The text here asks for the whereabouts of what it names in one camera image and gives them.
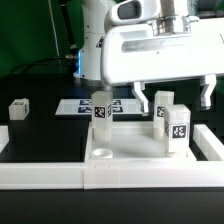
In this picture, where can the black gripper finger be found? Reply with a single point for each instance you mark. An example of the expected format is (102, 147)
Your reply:
(208, 83)
(137, 90)

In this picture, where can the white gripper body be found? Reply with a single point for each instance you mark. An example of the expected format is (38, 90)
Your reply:
(149, 41)

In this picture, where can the white square tabletop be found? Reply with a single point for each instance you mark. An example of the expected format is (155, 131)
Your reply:
(131, 141)

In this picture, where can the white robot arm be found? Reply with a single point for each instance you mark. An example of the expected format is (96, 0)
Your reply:
(94, 13)

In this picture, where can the white U-shaped obstacle fence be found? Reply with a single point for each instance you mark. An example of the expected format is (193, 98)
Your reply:
(97, 174)

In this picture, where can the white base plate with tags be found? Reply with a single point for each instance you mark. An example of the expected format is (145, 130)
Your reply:
(84, 107)

